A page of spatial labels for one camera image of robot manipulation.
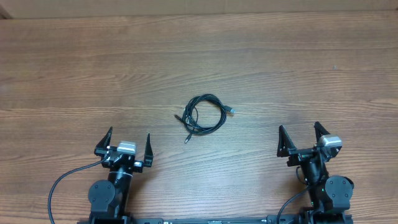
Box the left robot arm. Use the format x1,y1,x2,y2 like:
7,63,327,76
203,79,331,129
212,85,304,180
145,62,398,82
88,128,154,224

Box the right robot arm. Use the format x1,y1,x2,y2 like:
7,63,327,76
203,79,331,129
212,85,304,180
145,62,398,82
275,121,354,224

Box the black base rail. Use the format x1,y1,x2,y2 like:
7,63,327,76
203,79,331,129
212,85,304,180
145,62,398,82
77,213,354,224

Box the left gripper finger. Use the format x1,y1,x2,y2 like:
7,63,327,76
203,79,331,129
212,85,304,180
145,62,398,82
144,134,154,167
95,126,113,149

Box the thick black USB cable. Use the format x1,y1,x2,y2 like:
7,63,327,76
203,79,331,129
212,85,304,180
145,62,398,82
182,93,236,136

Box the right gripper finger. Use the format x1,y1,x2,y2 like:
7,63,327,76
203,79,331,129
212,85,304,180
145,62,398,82
313,121,330,142
277,125,297,157

